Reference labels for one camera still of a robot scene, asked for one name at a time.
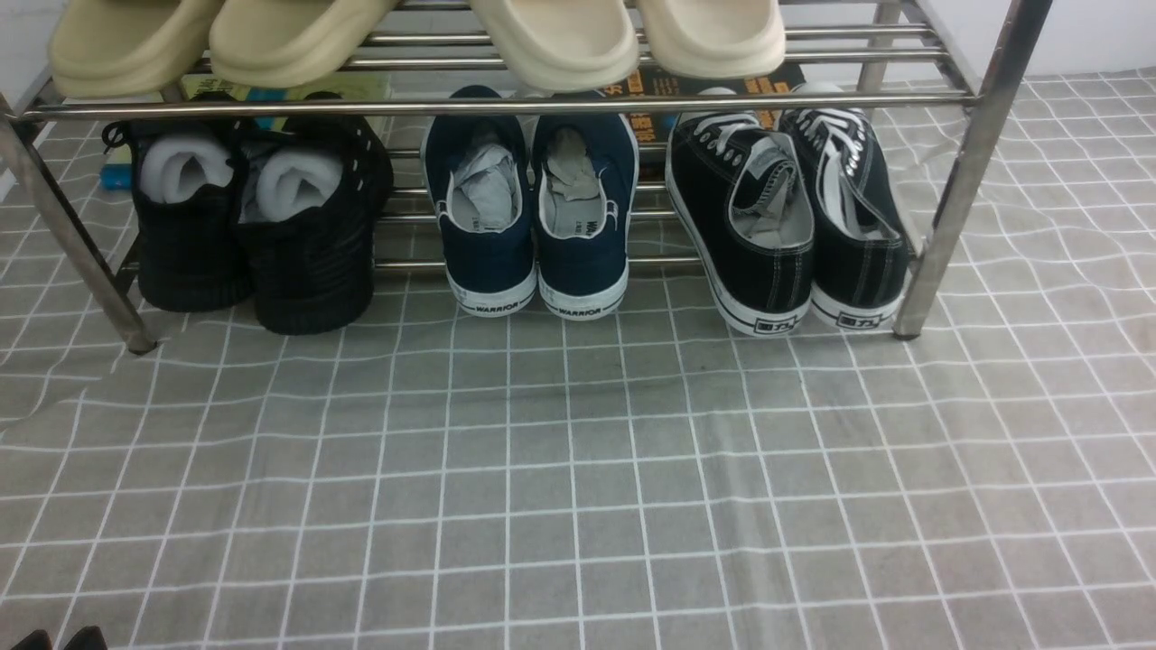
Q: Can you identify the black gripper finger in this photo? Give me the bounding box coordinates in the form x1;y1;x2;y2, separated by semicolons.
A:
61;626;108;650

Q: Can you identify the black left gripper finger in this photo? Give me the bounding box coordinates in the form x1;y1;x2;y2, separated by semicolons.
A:
12;629;53;650

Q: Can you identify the black canvas sneaker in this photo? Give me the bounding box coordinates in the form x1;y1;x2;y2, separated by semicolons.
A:
778;108;912;330
665;108;815;338

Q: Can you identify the stainless steel shoe rack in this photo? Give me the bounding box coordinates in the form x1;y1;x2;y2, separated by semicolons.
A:
3;1;1051;355

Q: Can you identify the grey checked floor cloth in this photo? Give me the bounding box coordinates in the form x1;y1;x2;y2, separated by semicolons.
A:
1;71;1155;649

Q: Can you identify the black knit sneaker left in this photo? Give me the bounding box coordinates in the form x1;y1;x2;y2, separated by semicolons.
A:
102;118;255;313

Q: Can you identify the black knit sneaker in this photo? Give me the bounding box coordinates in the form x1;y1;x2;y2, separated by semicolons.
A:
231;116;394;337
102;118;255;313

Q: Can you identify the black knit sneaker right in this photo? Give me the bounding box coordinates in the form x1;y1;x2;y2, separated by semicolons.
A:
231;116;394;337

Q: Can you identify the beige slipper far left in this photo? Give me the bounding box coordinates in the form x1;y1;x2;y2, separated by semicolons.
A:
47;1;223;98

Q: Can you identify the beige slipper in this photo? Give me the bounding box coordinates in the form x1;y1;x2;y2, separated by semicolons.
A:
208;1;397;88
47;1;223;98

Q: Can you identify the navy canvas shoe left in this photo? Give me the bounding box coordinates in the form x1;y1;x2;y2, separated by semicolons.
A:
420;116;538;318

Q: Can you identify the navy canvas shoe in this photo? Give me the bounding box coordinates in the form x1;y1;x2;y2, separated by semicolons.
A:
531;115;639;322
420;116;538;318

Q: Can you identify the navy canvas shoe right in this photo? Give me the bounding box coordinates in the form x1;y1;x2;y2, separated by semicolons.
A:
531;115;639;322

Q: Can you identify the cream slipper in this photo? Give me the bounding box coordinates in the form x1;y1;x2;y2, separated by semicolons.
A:
468;1;640;93
636;1;786;79

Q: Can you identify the black book orange text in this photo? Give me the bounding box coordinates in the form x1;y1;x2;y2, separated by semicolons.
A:
602;62;806;145

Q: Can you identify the cream slipper far right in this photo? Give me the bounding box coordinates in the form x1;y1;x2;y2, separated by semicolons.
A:
636;1;786;79

